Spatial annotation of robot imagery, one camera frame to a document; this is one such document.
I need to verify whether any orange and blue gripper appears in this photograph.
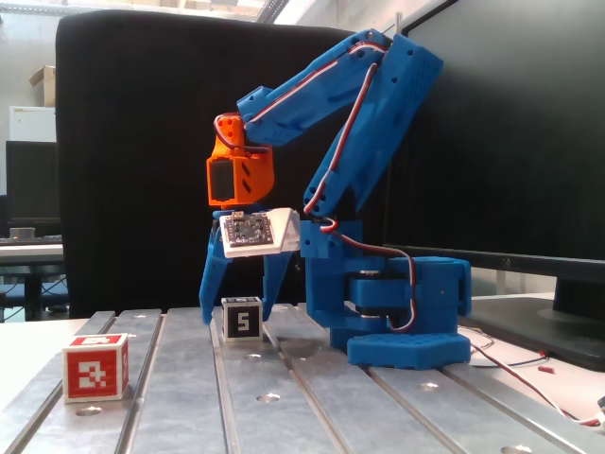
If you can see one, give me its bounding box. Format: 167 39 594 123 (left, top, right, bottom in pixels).
198 112 295 326

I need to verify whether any black Dell computer monitor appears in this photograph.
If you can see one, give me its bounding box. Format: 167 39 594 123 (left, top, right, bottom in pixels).
382 0 605 373

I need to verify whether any white office desk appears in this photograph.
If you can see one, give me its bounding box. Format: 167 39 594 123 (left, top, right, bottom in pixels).
0 241 67 323

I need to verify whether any blue robot arm with base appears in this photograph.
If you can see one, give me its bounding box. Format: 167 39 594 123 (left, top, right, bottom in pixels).
235 27 473 371

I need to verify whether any red cube with white marker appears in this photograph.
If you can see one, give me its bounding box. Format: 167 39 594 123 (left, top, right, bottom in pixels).
61 333 130 404

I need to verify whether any slotted aluminium base plate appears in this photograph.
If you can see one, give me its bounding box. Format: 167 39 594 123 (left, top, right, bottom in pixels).
0 305 592 454

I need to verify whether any brown cardboard box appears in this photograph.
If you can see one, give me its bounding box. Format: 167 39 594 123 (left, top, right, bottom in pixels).
27 64 57 108

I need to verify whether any red white black servo cable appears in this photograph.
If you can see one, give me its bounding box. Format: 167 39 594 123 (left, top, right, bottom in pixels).
302 59 382 217
243 40 393 131
319 216 421 336

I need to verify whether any thin wire with red connectors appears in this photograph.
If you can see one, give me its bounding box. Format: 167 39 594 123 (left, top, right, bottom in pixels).
465 324 557 375

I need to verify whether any white cabinet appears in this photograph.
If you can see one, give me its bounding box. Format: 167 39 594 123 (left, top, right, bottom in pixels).
9 106 57 142

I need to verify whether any black cube with white marker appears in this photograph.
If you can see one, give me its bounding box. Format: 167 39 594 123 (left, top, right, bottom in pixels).
220 296 264 342

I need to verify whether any red white cable on table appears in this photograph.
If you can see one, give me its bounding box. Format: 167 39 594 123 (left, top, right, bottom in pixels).
467 342 605 427

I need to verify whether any white camera mount with board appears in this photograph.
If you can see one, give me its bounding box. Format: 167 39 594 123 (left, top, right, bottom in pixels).
211 207 303 259

